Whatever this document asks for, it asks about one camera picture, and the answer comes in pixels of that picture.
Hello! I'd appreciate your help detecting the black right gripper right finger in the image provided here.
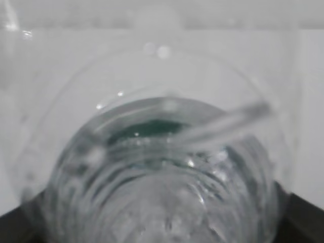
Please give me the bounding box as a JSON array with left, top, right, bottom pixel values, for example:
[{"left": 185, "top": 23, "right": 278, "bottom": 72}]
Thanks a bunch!
[{"left": 275, "top": 183, "right": 323, "bottom": 243}]

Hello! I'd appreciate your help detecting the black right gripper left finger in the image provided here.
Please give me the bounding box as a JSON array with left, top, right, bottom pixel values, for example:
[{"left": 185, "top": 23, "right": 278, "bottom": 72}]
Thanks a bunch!
[{"left": 1, "top": 194, "right": 48, "bottom": 243}]

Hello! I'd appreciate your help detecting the clear water bottle green label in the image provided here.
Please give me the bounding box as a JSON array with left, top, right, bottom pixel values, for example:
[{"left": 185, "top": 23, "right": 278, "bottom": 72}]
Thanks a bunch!
[{"left": 0, "top": 5, "right": 304, "bottom": 243}]

